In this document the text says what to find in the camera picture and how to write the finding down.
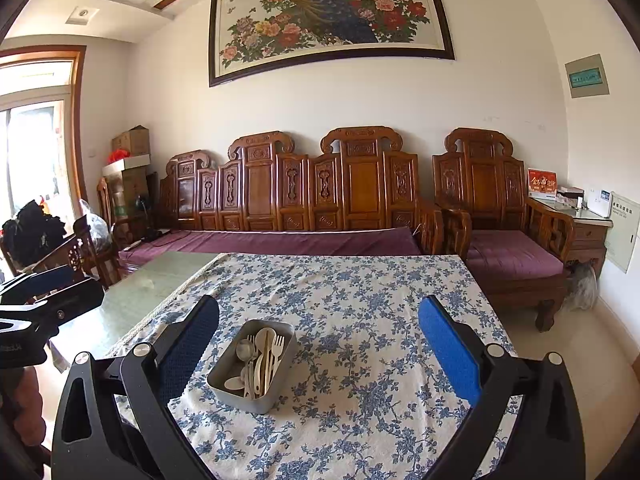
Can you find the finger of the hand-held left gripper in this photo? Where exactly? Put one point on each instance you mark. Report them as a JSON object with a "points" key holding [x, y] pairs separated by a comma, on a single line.
{"points": [[45, 280], [75, 300]]}

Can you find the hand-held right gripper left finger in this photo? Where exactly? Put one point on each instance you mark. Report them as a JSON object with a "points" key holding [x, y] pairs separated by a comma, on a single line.
{"points": [[190, 350]]}

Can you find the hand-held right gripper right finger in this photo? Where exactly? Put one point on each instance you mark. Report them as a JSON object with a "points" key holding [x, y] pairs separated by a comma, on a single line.
{"points": [[450, 350]]}

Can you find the rectangular metal container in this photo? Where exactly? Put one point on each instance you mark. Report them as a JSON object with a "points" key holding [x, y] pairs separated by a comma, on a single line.
{"points": [[226, 357]]}

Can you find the small white spoon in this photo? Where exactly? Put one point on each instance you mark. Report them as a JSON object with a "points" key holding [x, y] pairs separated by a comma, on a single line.
{"points": [[234, 383]]}

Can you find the metal fork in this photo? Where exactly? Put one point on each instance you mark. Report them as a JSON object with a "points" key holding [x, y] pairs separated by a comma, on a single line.
{"points": [[251, 360]]}

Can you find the large beige spoon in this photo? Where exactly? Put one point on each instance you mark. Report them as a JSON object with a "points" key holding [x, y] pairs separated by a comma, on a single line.
{"points": [[262, 342]]}

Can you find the white fork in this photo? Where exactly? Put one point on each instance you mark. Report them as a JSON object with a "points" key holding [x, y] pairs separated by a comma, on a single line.
{"points": [[279, 345]]}

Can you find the person's left hand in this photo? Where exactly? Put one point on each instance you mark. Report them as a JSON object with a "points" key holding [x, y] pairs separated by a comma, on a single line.
{"points": [[25, 405]]}

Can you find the carved wooden dining chair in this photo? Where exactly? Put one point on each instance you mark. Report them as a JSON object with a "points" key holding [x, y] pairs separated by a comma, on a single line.
{"points": [[75, 255], [103, 200]]}

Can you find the black cloth pile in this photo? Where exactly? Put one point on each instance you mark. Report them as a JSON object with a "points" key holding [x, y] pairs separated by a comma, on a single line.
{"points": [[35, 230]]}

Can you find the clear plastic bag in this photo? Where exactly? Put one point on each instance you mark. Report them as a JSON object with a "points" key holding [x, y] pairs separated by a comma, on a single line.
{"points": [[95, 230]]}

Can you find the blue floral tablecloth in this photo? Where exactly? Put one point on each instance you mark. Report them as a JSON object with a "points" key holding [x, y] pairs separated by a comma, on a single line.
{"points": [[350, 310]]}

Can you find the purple armchair cushion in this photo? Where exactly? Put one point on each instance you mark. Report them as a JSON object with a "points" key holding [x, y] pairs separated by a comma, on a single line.
{"points": [[510, 255]]}

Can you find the black desk lamp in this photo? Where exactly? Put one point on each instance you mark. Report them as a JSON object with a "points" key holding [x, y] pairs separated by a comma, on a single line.
{"points": [[143, 210]]}

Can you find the large cardboard box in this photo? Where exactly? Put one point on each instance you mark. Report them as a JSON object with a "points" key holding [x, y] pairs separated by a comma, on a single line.
{"points": [[125, 190]]}

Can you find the long purple sofa cushion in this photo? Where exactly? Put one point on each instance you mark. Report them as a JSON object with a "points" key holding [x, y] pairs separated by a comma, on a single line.
{"points": [[275, 242]]}

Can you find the white open box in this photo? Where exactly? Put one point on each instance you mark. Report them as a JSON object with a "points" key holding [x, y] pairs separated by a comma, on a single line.
{"points": [[135, 165]]}

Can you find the red decoration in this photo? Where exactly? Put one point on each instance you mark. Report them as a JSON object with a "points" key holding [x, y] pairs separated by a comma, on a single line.
{"points": [[120, 154]]}

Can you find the grey mop head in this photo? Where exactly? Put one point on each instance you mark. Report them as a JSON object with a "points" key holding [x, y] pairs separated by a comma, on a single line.
{"points": [[582, 285]]}

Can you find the brown cardboard box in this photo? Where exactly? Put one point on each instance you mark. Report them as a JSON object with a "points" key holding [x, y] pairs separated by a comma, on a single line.
{"points": [[131, 142]]}

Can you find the carved wooden armchair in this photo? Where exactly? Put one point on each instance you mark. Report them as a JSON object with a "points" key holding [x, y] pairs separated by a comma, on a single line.
{"points": [[482, 180]]}

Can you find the wooden side table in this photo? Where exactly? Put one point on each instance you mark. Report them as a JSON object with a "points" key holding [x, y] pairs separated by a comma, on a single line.
{"points": [[590, 235]]}

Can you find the carved wooden sofa bench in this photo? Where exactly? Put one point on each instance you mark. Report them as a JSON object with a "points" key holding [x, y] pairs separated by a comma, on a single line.
{"points": [[360, 185]]}

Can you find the red printed box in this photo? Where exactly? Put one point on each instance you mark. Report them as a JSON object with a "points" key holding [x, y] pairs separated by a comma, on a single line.
{"points": [[542, 182]]}

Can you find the framed peacock flower painting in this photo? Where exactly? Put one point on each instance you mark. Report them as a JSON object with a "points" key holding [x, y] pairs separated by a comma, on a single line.
{"points": [[325, 15]]}

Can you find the wooden door frame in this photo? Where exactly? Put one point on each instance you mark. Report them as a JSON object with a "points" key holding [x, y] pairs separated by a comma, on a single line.
{"points": [[77, 125]]}

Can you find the white wall electrical cabinet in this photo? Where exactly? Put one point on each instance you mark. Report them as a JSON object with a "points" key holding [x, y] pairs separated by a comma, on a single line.
{"points": [[622, 232]]}

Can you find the grey wall panel box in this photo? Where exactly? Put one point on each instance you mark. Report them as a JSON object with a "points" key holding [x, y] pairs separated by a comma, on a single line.
{"points": [[587, 77]]}

